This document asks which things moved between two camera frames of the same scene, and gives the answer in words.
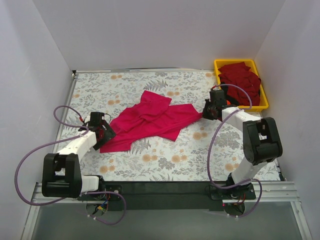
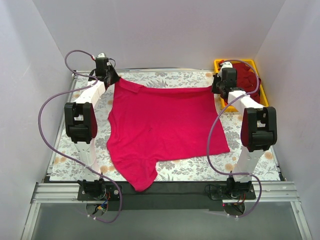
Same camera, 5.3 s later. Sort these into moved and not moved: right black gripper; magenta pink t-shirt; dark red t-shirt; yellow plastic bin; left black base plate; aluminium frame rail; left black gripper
Moved: right black gripper; left black gripper; magenta pink t-shirt
Not moved: yellow plastic bin; left black base plate; dark red t-shirt; aluminium frame rail
